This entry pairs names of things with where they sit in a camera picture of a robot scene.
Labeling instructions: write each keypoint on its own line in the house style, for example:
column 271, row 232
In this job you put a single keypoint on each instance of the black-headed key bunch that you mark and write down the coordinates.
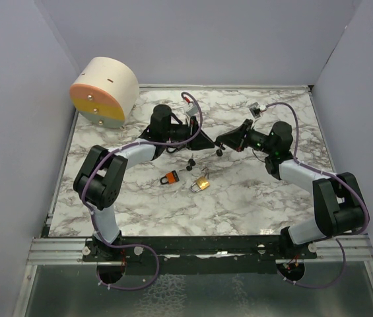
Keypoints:
column 220, row 149
column 189, row 164

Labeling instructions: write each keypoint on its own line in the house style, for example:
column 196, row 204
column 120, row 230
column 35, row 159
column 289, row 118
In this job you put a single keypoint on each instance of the small silver key bunch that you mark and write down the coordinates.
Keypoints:
column 206, row 172

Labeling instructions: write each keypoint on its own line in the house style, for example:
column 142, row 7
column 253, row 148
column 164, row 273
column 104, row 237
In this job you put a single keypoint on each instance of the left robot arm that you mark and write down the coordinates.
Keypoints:
column 98, row 182

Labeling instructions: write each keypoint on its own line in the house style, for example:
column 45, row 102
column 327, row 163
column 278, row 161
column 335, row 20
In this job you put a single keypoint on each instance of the orange and black padlock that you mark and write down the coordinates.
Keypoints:
column 170, row 178

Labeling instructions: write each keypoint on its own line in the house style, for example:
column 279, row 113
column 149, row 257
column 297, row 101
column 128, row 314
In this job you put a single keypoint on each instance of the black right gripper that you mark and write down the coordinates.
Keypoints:
column 236, row 139

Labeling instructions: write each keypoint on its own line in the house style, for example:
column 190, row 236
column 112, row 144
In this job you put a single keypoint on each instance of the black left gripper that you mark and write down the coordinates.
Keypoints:
column 202, row 142

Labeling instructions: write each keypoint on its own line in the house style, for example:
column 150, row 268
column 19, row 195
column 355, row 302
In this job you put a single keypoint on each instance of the brass padlock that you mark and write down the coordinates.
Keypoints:
column 200, row 184

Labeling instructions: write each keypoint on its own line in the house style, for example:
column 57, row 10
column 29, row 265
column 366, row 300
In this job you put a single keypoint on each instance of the cream cylinder with coloured face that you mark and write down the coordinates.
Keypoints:
column 105, row 92

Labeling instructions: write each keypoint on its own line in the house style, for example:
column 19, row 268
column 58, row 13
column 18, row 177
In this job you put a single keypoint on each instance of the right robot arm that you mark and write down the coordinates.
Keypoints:
column 337, row 201

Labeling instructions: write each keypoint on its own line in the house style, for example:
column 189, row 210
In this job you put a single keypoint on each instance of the black Kaijing padlock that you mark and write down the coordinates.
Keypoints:
column 171, row 150

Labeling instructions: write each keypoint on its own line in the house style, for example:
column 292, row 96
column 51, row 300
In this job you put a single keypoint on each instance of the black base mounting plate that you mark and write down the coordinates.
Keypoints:
column 194, row 255

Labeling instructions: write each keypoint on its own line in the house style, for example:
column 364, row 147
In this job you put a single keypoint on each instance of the aluminium frame rail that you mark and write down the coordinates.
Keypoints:
column 56, row 251

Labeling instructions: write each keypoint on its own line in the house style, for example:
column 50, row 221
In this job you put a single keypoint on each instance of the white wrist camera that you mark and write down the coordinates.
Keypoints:
column 190, row 109
column 256, row 111

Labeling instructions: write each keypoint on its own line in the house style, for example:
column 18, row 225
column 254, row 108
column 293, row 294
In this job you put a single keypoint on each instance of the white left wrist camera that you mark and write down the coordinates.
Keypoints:
column 190, row 109

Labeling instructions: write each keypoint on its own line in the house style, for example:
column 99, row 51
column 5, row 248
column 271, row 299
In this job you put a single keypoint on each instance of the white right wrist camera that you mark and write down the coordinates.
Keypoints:
column 256, row 111

